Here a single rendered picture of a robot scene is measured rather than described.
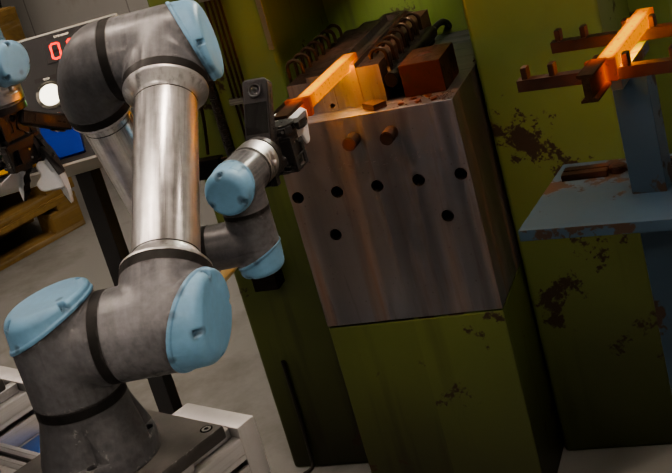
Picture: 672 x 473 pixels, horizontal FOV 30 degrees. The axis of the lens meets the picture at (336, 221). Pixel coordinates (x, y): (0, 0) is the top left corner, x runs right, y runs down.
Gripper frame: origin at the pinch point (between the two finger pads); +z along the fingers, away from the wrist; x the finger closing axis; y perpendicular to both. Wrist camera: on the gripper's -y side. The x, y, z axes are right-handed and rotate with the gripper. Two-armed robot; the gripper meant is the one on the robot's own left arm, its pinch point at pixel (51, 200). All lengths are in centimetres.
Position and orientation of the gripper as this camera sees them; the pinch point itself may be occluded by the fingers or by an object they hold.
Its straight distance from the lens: 240.4
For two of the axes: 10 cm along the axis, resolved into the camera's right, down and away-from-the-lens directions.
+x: 7.4, 0.3, -6.7
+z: 2.6, 9.1, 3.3
